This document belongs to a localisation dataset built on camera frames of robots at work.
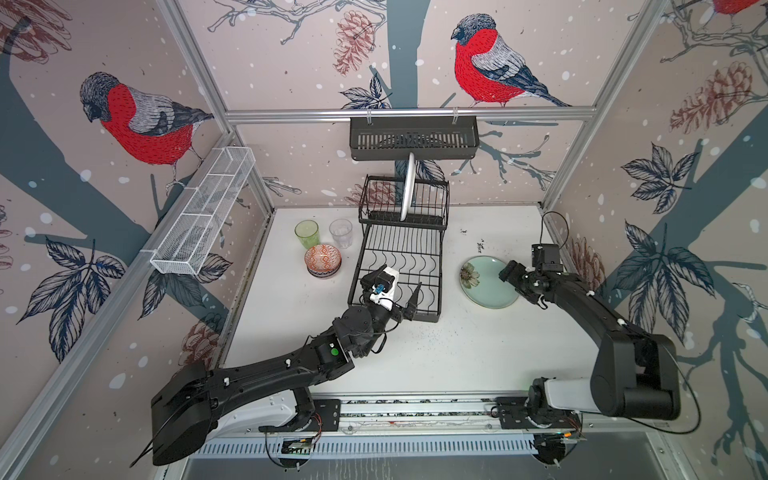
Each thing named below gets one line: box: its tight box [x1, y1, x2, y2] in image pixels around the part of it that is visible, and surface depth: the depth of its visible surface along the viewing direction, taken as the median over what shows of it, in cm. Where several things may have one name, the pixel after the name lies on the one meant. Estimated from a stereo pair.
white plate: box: [400, 152, 416, 221], surface depth 79 cm
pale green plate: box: [460, 255, 520, 309], surface depth 99 cm
